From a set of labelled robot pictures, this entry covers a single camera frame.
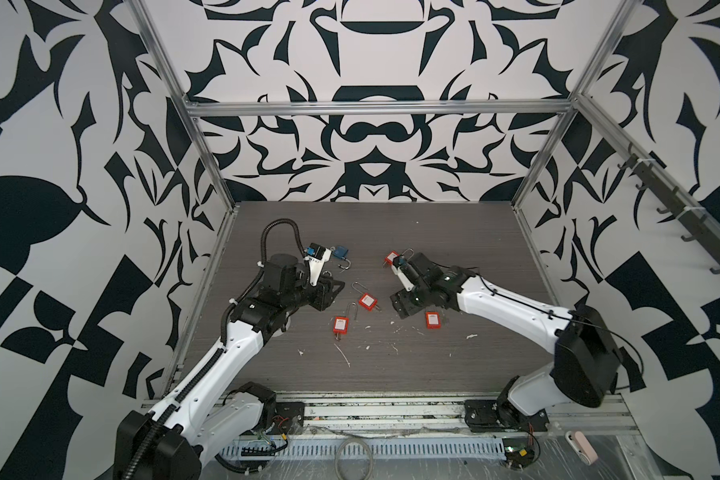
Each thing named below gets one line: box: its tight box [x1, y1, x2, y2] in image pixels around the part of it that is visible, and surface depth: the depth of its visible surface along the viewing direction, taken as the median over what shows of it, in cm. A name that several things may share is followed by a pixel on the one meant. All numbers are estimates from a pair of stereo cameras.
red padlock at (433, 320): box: [425, 311, 441, 329], surface depth 91 cm
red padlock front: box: [332, 301, 359, 335], surface depth 91 cm
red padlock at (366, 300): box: [351, 281, 381, 312], surface depth 95 cm
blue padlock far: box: [332, 246, 352, 270], surface depth 107 cm
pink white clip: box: [565, 430, 598, 466], surface depth 70 cm
